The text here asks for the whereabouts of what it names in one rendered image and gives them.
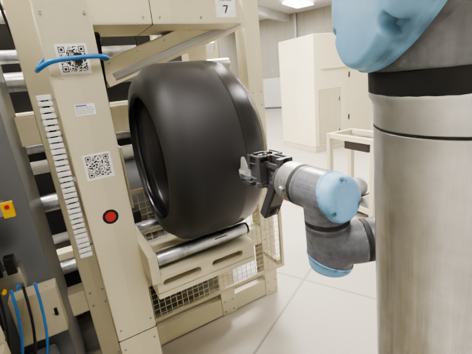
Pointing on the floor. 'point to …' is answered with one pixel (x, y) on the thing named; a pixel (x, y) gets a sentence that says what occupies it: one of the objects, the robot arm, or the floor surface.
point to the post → (88, 192)
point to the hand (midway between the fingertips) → (243, 172)
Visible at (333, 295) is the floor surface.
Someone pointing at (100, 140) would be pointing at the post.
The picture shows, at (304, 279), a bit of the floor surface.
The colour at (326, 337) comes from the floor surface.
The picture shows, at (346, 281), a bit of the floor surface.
